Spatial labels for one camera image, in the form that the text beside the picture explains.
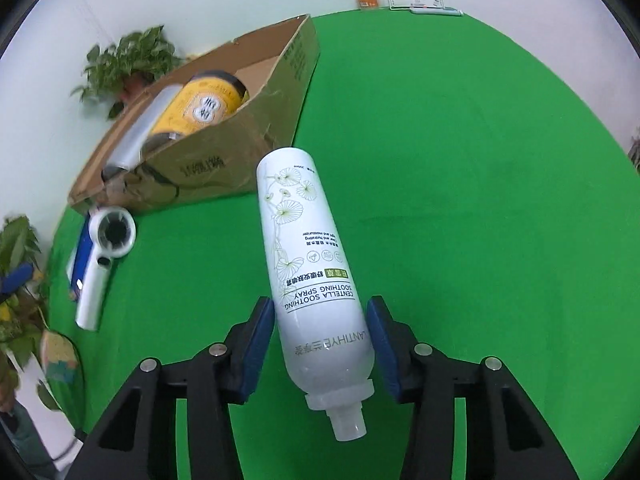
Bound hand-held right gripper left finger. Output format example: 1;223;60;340
65;296;276;480

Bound cardboard box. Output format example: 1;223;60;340
67;14;321;217

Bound large leafy plant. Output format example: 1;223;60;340
0;215;63;411

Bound white handheld fan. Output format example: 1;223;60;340
75;207;137;332

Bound yellow label jar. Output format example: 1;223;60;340
150;72;249;141

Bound white spray bottle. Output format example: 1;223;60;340
256;147;376;443

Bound green table cloth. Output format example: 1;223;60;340
47;10;640;480

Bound small potted plant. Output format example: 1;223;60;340
70;25;183;121

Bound silver metal can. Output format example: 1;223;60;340
101;85;183;181

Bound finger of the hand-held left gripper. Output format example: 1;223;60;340
0;266;35;297

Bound blue stapler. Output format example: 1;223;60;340
66;212;101;303

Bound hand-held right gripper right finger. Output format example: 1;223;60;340
366;295;581;480

